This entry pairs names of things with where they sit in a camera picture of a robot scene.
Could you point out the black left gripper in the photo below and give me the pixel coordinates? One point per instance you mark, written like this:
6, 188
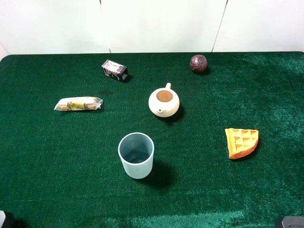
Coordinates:
6, 219

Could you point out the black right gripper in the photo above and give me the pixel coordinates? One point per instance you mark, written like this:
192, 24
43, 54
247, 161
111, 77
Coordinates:
290, 222

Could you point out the pale blue plastic cup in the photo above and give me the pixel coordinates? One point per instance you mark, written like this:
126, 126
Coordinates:
136, 151

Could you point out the orange waffle slice toy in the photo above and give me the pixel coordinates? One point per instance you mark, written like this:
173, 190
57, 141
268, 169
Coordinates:
241, 142

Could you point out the green velvet table cloth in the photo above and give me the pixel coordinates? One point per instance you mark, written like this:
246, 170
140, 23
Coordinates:
61, 169

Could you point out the clear wrapped snack packet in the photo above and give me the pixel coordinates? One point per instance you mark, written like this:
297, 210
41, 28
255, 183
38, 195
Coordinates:
79, 103

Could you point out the cream ceramic teapot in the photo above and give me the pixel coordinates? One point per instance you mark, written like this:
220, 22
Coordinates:
164, 102

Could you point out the dark red round ball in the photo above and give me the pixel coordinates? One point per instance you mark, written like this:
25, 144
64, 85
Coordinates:
198, 63

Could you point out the black pink small box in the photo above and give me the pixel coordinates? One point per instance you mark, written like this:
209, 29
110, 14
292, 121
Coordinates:
115, 70

